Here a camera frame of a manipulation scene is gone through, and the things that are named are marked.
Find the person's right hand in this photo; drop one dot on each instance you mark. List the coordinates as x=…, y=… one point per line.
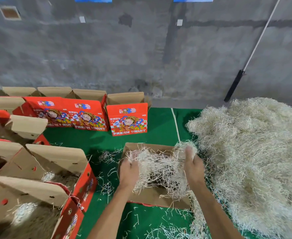
x=195, y=170

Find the person's left hand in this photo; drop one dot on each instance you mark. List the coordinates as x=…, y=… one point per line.
x=129, y=172

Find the red printed cardboard box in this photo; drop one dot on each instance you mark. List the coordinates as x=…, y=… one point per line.
x=146, y=196
x=31, y=189
x=1, y=149
x=61, y=156
x=26, y=126

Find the pile of shredded paper filler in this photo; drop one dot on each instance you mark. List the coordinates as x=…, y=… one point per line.
x=255, y=156

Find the group of red fruit boxes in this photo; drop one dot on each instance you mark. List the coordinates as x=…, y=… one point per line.
x=86, y=109

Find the person's right forearm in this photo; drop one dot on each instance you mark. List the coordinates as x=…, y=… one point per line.
x=215, y=216

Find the person's left forearm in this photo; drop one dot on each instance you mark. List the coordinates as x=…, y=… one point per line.
x=111, y=216

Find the white pole with black grip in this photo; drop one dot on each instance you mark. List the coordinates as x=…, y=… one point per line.
x=233, y=87

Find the yellow framed wall plate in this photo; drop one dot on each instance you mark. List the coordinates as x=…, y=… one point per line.
x=10, y=12

